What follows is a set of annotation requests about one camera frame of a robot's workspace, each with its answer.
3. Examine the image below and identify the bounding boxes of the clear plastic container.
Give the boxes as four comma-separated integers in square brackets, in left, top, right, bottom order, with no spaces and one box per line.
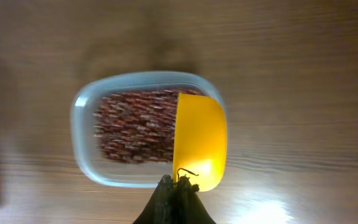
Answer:
[70,71,226,189]

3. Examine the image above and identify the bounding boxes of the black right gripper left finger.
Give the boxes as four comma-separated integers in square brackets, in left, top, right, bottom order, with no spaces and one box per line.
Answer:
[133,175,173,224]

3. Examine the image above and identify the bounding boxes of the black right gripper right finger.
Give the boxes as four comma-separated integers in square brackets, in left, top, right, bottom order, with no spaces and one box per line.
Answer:
[174,176,215,224]

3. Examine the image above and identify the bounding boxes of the red beans in container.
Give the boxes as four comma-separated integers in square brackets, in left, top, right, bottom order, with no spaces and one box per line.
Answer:
[93,88,204,164]

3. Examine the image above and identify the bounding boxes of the yellow measuring scoop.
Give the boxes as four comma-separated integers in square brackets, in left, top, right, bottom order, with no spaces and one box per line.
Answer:
[173,93,227,192]

